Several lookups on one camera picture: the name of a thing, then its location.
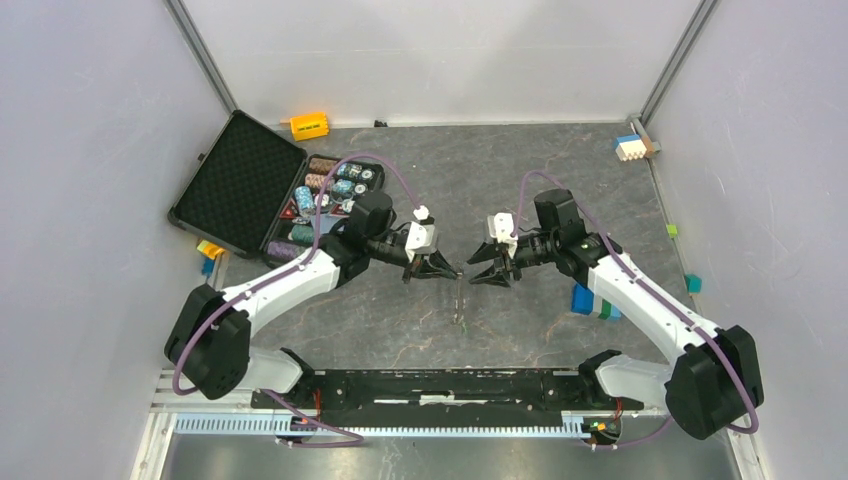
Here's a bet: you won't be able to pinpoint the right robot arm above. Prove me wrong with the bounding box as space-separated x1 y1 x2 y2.
469 189 764 440

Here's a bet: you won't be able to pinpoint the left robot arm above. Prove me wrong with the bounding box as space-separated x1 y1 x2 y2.
164 192 458 408

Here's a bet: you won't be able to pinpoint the blue green toy block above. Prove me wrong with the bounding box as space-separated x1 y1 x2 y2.
570 284 622 322

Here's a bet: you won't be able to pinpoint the blue white toy block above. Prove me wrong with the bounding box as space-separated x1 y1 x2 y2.
615 134 648 161

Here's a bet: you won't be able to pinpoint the yellow toy block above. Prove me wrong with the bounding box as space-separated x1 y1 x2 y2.
289 112 330 142

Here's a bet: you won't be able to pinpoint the black poker chip case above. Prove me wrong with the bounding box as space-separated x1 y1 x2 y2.
167 111 385 263

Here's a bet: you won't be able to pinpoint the small teal cube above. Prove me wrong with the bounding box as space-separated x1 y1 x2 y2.
684 273 702 295

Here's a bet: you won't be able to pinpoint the yellow blue blocks at left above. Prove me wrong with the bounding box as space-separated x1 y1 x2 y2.
196 240 226 278

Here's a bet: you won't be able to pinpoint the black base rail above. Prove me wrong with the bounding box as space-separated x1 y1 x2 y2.
251 368 644 428

